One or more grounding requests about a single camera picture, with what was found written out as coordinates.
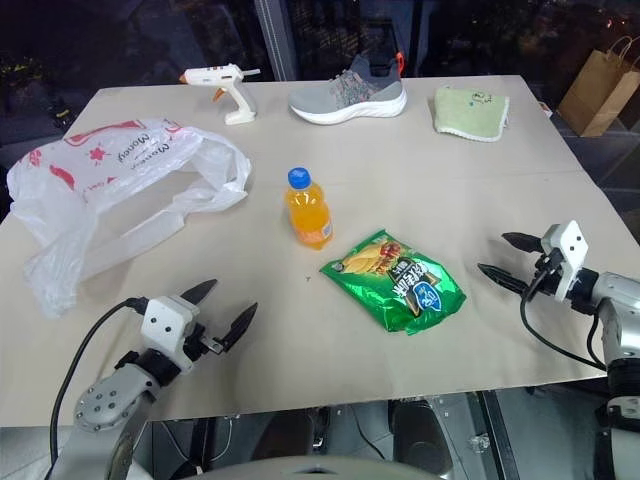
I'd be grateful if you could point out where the green potato chip bag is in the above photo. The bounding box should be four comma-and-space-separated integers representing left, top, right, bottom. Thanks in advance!
319, 228, 468, 337

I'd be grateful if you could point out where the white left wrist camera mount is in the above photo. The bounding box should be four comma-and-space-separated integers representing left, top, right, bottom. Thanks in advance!
140, 295, 202, 375

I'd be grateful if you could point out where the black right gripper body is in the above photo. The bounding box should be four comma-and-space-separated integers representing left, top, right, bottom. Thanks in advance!
523, 239, 565, 300

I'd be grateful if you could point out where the folded green towel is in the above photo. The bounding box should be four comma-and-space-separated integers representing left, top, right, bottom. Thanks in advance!
428, 85, 511, 144

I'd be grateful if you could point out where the grey knit sneaker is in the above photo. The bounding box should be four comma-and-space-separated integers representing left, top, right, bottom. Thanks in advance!
287, 51, 409, 125

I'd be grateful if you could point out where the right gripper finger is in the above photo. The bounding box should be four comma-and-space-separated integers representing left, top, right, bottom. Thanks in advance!
477, 263, 530, 297
501, 231, 542, 254

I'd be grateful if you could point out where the grey window frame post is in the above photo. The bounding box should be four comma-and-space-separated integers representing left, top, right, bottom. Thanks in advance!
253, 0, 301, 82

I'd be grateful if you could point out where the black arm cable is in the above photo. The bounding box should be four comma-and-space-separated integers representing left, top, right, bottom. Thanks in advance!
45, 296, 150, 480
519, 279, 609, 372

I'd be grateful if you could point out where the orange soda bottle blue cap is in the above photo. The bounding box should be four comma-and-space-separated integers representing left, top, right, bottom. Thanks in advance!
283, 166, 335, 251

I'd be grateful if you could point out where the white hot glue gun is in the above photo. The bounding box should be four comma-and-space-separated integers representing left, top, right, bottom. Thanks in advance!
178, 63, 262, 126

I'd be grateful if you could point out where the white red-printed plastic bag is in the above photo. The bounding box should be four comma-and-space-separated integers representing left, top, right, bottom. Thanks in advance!
5, 117, 252, 319

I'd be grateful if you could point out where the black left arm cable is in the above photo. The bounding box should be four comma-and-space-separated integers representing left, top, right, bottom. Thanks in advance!
45, 296, 150, 480

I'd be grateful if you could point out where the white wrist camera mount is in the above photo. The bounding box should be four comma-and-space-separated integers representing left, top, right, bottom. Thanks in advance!
140, 295, 202, 375
541, 220, 587, 304

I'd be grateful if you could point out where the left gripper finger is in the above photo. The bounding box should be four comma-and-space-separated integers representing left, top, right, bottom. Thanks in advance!
222, 301, 260, 353
180, 279, 219, 308

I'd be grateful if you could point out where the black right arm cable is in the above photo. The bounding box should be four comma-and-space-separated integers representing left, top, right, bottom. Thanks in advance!
519, 279, 609, 372

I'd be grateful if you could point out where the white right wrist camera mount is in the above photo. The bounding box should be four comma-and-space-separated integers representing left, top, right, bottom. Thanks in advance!
541, 220, 587, 304

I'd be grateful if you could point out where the dark metal table frame bar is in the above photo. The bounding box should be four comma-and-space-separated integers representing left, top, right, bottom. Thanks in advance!
474, 390, 524, 480

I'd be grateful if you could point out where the brown paper shopping bag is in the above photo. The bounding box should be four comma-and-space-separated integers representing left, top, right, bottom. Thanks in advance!
557, 35, 640, 139

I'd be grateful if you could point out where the dark rounded shape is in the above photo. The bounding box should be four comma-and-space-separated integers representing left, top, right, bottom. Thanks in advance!
388, 399, 454, 454

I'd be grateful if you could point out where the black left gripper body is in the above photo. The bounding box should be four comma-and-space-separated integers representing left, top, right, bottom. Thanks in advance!
185, 322, 226, 362

